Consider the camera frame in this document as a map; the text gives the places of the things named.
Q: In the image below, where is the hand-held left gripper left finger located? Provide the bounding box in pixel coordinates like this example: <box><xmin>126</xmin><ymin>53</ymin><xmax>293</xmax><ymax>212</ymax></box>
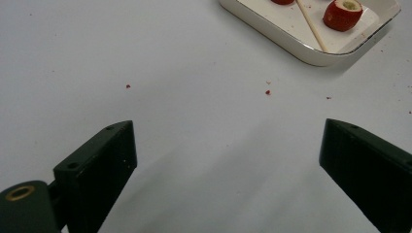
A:
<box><xmin>52</xmin><ymin>120</ymin><xmax>138</xmax><ymax>233</ymax></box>

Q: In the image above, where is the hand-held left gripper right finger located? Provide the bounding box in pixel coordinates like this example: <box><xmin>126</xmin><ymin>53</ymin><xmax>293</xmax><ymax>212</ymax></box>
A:
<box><xmin>319</xmin><ymin>117</ymin><xmax>412</xmax><ymax>233</ymax></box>

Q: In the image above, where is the thin wooden skewer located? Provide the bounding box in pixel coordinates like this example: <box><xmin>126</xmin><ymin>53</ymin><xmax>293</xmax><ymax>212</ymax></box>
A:
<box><xmin>294</xmin><ymin>0</ymin><xmax>329</xmax><ymax>53</ymax></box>

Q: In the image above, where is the white rectangular tray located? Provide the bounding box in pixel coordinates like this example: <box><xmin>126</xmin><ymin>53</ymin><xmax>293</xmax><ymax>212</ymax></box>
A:
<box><xmin>218</xmin><ymin>0</ymin><xmax>402</xmax><ymax>68</ymax></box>

